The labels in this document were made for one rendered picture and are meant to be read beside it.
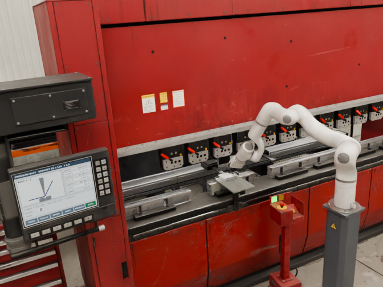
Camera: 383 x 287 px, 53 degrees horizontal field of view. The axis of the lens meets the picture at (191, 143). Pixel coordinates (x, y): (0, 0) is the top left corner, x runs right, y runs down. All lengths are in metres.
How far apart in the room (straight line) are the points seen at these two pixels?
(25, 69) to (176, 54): 4.19
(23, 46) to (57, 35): 4.30
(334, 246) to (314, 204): 0.85
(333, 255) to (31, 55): 5.16
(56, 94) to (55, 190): 0.45
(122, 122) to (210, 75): 0.68
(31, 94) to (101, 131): 0.56
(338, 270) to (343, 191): 0.54
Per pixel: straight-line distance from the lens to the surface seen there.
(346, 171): 2.42
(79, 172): 1.89
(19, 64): 6.41
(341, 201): 2.52
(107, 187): 1.96
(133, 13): 2.39
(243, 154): 2.64
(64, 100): 1.81
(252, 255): 3.26
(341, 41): 3.35
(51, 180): 1.87
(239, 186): 2.77
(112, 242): 2.50
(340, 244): 2.62
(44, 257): 2.89
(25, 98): 1.78
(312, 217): 3.50
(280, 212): 2.91
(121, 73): 2.40
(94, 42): 2.14
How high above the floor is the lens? 2.21
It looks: 19 degrees down
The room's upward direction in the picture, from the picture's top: 4 degrees counter-clockwise
